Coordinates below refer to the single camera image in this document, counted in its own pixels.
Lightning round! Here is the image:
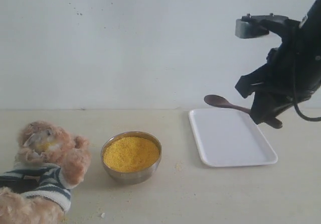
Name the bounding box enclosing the dark wooden spoon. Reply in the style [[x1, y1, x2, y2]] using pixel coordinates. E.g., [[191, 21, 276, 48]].
[[204, 94, 283, 129]]

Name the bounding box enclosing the yellow millet grain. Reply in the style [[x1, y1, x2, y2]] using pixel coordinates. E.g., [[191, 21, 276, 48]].
[[103, 137, 160, 173]]

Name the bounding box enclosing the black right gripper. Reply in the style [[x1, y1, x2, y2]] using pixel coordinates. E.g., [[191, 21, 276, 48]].
[[235, 0, 320, 125]]

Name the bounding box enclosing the brown teddy bear striped sweater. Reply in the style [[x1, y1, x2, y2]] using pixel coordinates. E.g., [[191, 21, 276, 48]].
[[1, 121, 91, 223]]

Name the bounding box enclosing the white plastic tray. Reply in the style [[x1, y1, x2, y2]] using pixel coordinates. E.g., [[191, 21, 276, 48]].
[[189, 108, 278, 168]]

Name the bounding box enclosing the steel bowl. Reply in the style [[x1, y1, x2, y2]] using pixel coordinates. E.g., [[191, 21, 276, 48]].
[[100, 131, 162, 185]]

